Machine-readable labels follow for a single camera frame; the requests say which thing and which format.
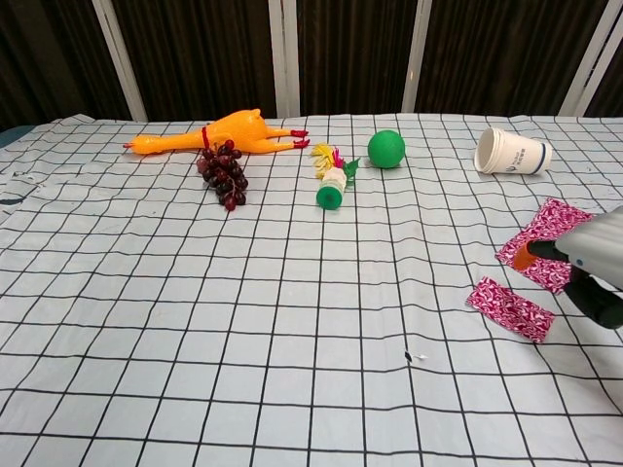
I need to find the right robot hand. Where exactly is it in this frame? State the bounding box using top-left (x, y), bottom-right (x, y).
top-left (514, 204), bottom-right (623, 330)

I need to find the pink patterned cloth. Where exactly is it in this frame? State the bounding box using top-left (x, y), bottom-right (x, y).
top-left (495, 197), bottom-right (598, 297)

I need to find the pink patterned cloth strip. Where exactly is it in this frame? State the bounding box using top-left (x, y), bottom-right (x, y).
top-left (466, 275), bottom-right (557, 344)

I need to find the white paper cup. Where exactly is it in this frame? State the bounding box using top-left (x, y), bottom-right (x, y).
top-left (474, 126), bottom-right (554, 175)

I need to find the green ball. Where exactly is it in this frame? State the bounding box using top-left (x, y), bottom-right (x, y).
top-left (367, 129), bottom-right (407, 170)

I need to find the green base feather shuttlecock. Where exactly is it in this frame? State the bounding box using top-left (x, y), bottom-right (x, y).
top-left (311, 142), bottom-right (362, 212)

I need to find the blue checkered tablecloth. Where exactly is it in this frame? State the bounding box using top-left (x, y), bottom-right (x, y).
top-left (0, 112), bottom-right (623, 467)

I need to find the dark red grape bunch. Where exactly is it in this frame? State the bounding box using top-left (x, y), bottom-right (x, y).
top-left (196, 139), bottom-right (249, 212)

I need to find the yellow rubber chicken toy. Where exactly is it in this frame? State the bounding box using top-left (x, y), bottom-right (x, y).
top-left (122, 108), bottom-right (312, 157)

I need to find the dark pleated curtain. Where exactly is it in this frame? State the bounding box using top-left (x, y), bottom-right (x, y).
top-left (0, 0), bottom-right (623, 132)

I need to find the white slanted frame post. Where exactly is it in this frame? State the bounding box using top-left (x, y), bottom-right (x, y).
top-left (558, 0), bottom-right (623, 117)
top-left (401, 0), bottom-right (433, 114)
top-left (92, 0), bottom-right (149, 123)

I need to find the white double frame post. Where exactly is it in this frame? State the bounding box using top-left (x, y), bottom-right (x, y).
top-left (268, 0), bottom-right (302, 119)

